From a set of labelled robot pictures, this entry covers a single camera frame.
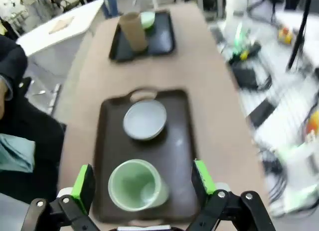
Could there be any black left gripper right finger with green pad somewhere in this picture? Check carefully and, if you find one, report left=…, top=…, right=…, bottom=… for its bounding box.
left=185, top=160, right=276, bottom=231

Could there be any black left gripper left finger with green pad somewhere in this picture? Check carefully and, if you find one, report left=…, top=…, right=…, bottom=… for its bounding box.
left=21, top=163, right=100, bottom=231

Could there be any dark brown serving tray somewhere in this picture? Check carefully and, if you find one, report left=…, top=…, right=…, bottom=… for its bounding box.
left=92, top=86, right=201, bottom=223

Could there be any black textured serving tray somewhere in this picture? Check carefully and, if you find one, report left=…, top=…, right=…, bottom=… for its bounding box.
left=108, top=8, right=176, bottom=63

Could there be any pale green plastic cup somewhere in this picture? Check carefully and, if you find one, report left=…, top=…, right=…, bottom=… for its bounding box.
left=108, top=159, right=169, bottom=212

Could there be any teal folded cloth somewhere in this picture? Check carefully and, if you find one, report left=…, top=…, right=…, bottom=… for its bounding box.
left=0, top=133, right=36, bottom=174

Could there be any person in dark jacket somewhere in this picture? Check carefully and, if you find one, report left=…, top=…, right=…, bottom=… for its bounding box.
left=0, top=34, right=67, bottom=204

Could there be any grey shallow bowl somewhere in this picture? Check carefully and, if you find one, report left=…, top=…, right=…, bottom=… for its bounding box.
left=122, top=99, right=167, bottom=141

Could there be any black box device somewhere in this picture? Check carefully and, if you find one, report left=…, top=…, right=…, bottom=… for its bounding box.
left=231, top=63, right=260, bottom=90

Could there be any orange toy fruit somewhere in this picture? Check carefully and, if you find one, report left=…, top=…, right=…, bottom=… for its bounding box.
left=305, top=115, right=319, bottom=143

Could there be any light brown flat board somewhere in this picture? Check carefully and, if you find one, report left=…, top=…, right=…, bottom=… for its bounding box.
left=48, top=16, right=76, bottom=34

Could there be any white side table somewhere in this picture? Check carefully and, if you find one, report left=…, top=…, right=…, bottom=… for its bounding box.
left=15, top=0, right=105, bottom=58

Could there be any yellow red toy fruit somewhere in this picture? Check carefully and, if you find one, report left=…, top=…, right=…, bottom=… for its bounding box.
left=277, top=26, right=294, bottom=44

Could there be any pale green bowl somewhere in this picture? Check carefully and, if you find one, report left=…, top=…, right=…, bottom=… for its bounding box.
left=140, top=11, right=156, bottom=30

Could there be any black tripod pole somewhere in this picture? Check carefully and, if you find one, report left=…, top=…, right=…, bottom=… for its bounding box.
left=286, top=0, right=314, bottom=70

